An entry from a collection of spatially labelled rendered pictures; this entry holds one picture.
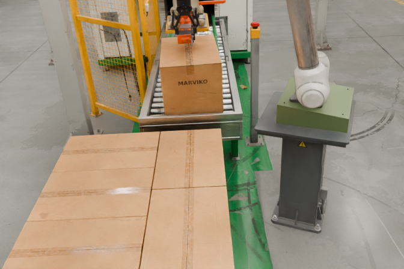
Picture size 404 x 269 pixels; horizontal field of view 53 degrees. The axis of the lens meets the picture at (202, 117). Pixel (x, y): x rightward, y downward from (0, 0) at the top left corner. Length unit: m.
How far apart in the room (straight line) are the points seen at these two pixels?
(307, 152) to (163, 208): 0.90
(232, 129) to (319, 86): 0.93
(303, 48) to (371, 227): 1.35
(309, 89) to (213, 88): 0.86
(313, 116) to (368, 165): 1.22
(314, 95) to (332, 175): 1.30
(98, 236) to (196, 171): 0.65
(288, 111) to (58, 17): 1.93
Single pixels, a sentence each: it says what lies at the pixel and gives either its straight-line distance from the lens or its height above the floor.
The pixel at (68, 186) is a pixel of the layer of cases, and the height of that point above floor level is 0.54.
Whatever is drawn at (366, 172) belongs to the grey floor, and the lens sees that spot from 3.32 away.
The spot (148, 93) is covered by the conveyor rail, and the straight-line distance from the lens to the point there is 3.11.
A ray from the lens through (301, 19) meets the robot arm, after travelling 1.95.
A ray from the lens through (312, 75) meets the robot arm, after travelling 2.03.
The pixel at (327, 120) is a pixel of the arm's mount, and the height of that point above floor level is 0.81.
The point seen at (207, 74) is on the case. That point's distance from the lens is 2.64.
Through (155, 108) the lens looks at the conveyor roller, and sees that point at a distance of 3.04.
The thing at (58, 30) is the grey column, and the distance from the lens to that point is 3.40.
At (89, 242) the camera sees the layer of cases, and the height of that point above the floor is 0.54.
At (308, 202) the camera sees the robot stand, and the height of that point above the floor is 0.20.
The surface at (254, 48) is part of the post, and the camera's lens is 3.14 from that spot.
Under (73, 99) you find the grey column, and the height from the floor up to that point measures 0.44.
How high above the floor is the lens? 1.91
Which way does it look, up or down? 29 degrees down
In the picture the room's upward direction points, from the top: 4 degrees counter-clockwise
